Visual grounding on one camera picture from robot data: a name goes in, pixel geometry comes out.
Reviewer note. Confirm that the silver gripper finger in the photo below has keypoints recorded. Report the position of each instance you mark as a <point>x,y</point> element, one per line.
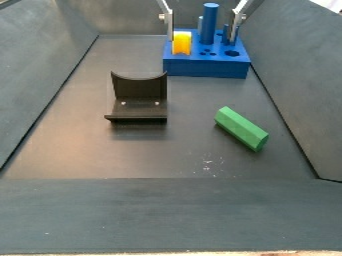
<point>239,15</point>
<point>168,17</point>

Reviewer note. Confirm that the green hexagon bar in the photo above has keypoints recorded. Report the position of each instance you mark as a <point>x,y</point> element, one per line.
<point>251,134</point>

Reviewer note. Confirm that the blue foam peg board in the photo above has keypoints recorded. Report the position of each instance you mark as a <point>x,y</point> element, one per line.
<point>216,60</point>

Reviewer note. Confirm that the blue star shaped peg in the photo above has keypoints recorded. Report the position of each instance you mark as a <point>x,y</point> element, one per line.
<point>227,33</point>

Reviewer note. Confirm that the tall dark blue cylinder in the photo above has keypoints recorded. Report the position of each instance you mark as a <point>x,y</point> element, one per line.
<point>209,23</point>

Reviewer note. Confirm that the light blue cylinder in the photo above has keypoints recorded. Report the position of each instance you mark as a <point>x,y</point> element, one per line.
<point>200,24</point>

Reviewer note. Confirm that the yellow spool shaped block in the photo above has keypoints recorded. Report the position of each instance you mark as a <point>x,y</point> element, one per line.
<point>183,42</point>

